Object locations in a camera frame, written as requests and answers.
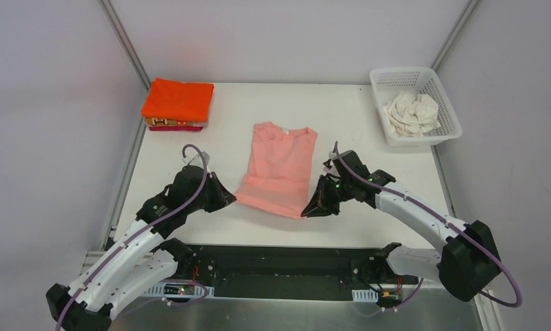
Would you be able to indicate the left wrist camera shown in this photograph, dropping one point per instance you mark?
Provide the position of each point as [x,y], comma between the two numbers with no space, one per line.
[199,160]

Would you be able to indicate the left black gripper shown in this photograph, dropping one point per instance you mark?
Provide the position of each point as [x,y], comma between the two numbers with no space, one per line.
[214,192]

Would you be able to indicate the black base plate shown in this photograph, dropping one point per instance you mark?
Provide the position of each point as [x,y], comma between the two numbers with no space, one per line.
[255,272]

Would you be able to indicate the magenta folded t-shirt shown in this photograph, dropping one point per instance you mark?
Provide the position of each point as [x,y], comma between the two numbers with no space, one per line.
[175,129]

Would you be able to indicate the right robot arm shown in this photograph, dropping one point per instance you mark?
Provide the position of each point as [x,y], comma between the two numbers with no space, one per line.
[463,256]

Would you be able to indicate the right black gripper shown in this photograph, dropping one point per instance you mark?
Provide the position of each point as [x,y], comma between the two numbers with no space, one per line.
[327,194]

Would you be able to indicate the right white cable duct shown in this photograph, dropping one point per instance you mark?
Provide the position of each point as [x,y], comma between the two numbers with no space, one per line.
[366,296]

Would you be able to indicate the white crumpled t-shirt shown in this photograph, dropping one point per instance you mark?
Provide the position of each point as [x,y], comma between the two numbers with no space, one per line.
[412,115]

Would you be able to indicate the right corner frame post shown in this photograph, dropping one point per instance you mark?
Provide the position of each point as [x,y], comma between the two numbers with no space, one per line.
[461,22]

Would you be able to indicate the white plastic basket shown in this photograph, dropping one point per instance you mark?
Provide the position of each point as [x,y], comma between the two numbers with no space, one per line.
[387,83]

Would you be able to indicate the orange folded t-shirt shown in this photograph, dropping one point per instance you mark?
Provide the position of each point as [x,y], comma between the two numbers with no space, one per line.
[182,101]

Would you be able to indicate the left corner frame post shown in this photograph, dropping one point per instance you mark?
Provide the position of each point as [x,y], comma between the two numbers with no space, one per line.
[124,39]

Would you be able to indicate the white cable duct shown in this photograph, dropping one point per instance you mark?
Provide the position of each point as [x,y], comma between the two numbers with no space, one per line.
[366,296]
[178,291]

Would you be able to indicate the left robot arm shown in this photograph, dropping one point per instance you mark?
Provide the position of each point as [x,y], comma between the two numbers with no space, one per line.
[144,255]

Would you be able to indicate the corner frame post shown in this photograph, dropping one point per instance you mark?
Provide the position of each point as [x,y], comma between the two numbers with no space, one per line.
[124,39]
[461,22]

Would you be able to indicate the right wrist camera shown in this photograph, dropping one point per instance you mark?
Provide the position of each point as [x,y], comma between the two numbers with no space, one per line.
[329,169]

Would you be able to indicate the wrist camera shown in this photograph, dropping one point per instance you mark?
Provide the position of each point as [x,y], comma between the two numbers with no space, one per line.
[329,169]
[199,160]

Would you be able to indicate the left white cable duct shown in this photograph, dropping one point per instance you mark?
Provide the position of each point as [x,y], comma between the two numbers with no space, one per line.
[178,291]

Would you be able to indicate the pink t-shirt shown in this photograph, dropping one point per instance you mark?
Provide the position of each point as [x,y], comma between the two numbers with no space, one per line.
[279,170]

